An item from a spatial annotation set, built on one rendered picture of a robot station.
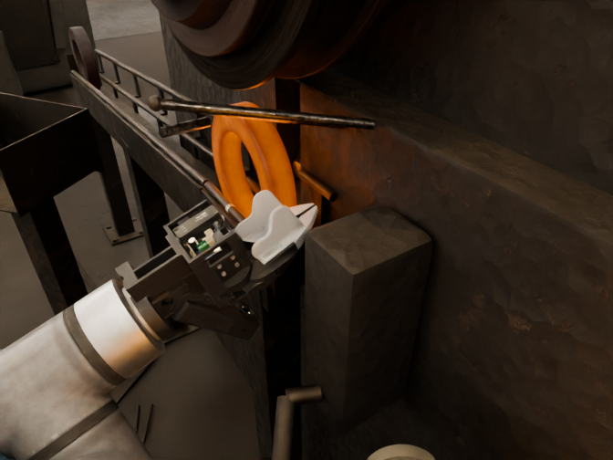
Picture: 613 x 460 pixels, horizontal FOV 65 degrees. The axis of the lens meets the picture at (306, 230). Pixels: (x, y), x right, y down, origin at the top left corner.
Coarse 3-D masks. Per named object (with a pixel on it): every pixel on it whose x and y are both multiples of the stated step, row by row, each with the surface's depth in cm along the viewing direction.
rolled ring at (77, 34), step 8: (72, 32) 136; (80, 32) 136; (72, 40) 142; (80, 40) 135; (88, 40) 136; (72, 48) 146; (80, 48) 134; (88, 48) 135; (80, 56) 147; (88, 56) 135; (80, 64) 148; (88, 64) 136; (96, 64) 137; (80, 72) 148; (88, 72) 137; (96, 72) 138; (88, 80) 139; (96, 80) 140; (96, 88) 143
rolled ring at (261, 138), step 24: (216, 120) 62; (240, 120) 55; (264, 120) 55; (216, 144) 65; (240, 144) 66; (264, 144) 54; (216, 168) 68; (240, 168) 68; (264, 168) 54; (288, 168) 55; (240, 192) 67; (288, 192) 55
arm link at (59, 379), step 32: (64, 320) 44; (0, 352) 43; (32, 352) 42; (64, 352) 42; (96, 352) 42; (0, 384) 41; (32, 384) 41; (64, 384) 42; (96, 384) 43; (0, 416) 40; (32, 416) 41; (64, 416) 41; (0, 448) 41; (32, 448) 40
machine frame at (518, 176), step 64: (448, 0) 41; (512, 0) 37; (576, 0) 33; (192, 64) 84; (384, 64) 51; (448, 64) 44; (512, 64) 38; (576, 64) 34; (320, 128) 55; (384, 128) 46; (448, 128) 45; (512, 128) 40; (576, 128) 36; (384, 192) 49; (448, 192) 41; (512, 192) 36; (576, 192) 35; (448, 256) 44; (512, 256) 37; (576, 256) 33; (448, 320) 47; (512, 320) 40; (576, 320) 34; (448, 384) 50; (512, 384) 42; (576, 384) 36; (320, 448) 91; (448, 448) 54; (512, 448) 45; (576, 448) 38
